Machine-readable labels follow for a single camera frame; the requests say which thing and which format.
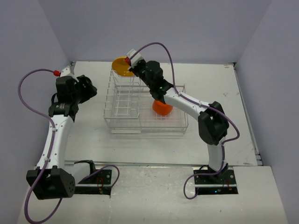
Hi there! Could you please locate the yellow bowl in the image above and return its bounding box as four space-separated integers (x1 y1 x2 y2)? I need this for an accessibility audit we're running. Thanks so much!
112 57 134 77

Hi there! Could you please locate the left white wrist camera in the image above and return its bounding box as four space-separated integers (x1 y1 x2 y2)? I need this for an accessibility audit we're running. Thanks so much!
53 66 79 82

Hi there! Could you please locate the white wire dish rack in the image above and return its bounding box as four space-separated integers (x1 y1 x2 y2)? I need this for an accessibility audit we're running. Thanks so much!
103 70 189 135

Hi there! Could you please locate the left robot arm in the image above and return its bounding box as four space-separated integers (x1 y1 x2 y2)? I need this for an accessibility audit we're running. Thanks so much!
26 75 97 200

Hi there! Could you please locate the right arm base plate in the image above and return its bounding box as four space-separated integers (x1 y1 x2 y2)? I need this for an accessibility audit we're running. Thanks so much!
193 167 238 195

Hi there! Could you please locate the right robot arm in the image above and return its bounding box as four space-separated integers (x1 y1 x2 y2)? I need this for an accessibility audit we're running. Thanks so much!
128 59 229 183

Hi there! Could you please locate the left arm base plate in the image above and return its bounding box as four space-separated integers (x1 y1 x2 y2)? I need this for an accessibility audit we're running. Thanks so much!
74 169 112 195

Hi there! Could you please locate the orange cup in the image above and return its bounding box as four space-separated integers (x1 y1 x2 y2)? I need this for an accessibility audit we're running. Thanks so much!
152 100 173 116

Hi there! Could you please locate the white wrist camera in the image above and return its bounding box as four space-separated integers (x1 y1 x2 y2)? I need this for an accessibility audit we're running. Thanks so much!
125 49 143 68
53 66 79 82

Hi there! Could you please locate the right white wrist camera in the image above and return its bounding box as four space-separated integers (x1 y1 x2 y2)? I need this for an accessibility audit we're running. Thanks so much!
125 49 143 68

